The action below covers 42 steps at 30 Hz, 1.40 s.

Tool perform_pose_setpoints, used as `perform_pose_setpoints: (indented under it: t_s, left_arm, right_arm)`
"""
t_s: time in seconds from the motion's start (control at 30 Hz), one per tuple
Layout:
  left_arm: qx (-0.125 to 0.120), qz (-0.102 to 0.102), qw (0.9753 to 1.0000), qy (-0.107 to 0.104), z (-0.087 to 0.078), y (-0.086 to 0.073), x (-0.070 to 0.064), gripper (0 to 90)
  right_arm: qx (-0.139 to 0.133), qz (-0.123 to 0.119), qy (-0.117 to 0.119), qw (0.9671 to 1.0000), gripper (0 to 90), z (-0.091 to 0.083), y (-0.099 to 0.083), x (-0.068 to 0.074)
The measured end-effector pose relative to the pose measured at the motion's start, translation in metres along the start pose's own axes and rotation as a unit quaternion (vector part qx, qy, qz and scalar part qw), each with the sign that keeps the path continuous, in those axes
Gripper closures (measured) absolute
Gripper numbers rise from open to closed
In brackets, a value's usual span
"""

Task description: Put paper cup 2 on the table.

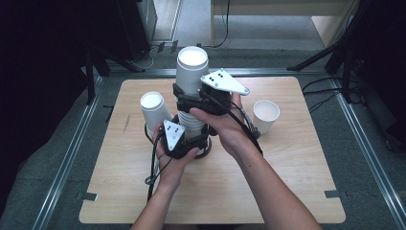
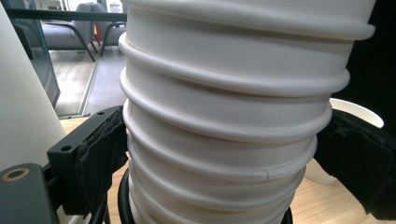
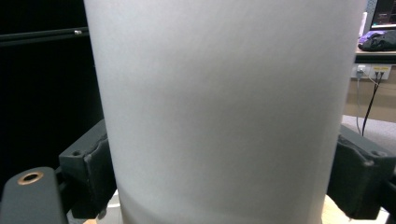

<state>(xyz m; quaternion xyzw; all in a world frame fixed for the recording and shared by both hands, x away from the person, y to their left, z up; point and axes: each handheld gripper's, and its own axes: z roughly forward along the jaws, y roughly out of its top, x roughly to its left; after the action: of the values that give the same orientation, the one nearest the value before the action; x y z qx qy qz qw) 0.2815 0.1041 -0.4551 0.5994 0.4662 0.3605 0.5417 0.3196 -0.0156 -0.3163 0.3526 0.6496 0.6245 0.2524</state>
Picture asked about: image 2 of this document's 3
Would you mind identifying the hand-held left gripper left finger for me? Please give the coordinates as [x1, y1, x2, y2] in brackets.
[46, 105, 129, 217]

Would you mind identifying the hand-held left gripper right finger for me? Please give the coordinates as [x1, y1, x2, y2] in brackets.
[313, 108, 396, 221]

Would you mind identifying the black wire cup holder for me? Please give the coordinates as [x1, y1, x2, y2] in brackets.
[117, 167, 293, 224]

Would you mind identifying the tall stack of white cups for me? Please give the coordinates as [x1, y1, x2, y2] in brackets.
[118, 0, 377, 224]

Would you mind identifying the grey armchair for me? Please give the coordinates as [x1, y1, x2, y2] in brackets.
[98, 3, 128, 58]
[41, 3, 98, 63]

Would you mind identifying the black horizontal bar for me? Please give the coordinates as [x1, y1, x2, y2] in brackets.
[5, 7, 128, 23]

